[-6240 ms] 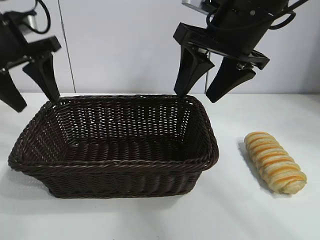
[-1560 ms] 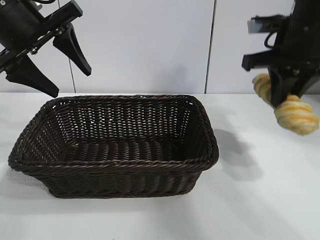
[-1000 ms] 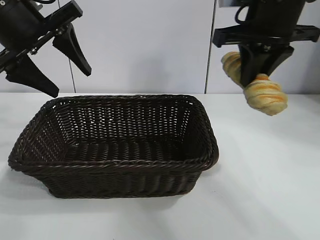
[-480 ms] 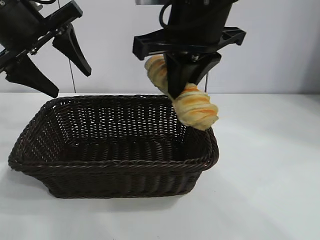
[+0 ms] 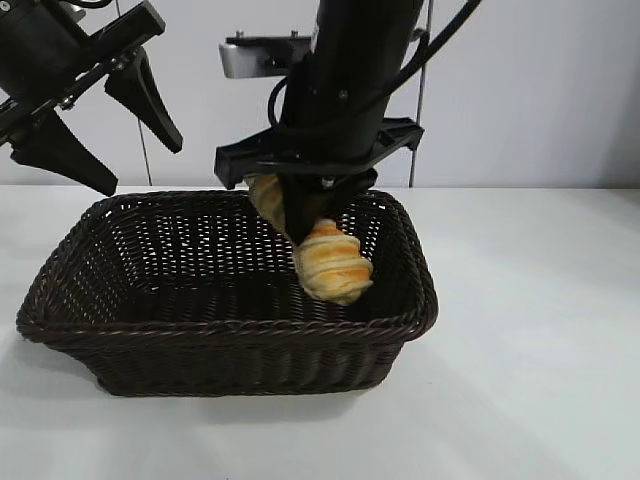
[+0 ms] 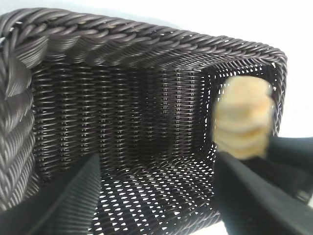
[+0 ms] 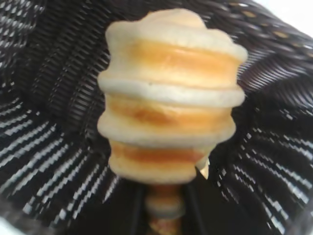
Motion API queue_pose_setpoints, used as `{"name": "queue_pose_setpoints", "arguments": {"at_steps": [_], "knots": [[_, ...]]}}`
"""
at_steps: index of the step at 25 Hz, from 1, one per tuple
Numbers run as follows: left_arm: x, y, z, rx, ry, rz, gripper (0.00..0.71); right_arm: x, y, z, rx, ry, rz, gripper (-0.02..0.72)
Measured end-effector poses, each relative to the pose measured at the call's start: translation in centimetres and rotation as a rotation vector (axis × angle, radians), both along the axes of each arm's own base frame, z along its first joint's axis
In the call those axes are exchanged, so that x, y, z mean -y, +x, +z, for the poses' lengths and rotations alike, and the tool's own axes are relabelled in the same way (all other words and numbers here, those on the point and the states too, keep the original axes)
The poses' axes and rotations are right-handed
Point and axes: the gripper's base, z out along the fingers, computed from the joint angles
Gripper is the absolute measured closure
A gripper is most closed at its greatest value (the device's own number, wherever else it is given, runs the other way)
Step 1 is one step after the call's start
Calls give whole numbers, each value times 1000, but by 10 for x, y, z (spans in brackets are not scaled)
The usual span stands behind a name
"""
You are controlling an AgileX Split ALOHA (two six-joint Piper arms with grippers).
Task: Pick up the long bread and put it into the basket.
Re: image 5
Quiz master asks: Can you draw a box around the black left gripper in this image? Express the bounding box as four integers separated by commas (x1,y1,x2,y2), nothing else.
0,0,184,197

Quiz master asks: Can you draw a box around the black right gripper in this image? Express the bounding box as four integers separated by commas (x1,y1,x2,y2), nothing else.
214,59,425,246

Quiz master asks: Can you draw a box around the long striped twisted bread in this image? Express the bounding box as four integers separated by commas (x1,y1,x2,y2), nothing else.
247,173,375,306

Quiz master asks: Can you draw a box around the dark brown wicker basket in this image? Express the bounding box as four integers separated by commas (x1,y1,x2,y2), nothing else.
15,187,441,399

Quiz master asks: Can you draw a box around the thin silver vertical pole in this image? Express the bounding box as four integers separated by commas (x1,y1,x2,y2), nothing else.
409,0,432,189

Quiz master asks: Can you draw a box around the thin dark wall cord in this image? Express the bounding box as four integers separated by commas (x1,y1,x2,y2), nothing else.
115,0,152,186

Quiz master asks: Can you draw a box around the black right camera cable loop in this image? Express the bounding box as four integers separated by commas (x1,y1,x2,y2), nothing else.
267,79,294,132

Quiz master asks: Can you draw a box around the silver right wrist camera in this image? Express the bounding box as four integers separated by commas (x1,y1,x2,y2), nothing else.
218,32,314,79

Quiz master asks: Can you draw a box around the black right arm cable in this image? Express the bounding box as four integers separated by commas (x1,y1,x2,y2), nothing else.
397,0,482,89

